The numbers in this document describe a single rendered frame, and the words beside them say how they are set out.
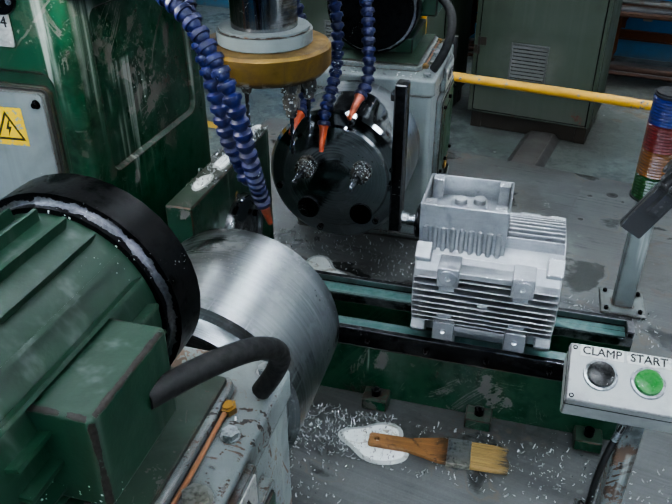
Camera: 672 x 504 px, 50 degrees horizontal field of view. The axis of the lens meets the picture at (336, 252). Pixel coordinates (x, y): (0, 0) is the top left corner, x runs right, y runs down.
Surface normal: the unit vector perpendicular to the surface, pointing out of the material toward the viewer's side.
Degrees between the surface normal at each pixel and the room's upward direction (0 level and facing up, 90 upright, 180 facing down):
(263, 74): 90
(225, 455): 0
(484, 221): 90
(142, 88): 90
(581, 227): 0
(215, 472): 0
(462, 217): 90
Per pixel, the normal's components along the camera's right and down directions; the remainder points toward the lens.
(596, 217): 0.00, -0.85
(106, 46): 0.96, 0.14
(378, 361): -0.27, 0.51
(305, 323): 0.82, -0.33
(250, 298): 0.45, -0.69
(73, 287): 0.62, -0.56
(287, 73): 0.40, 0.48
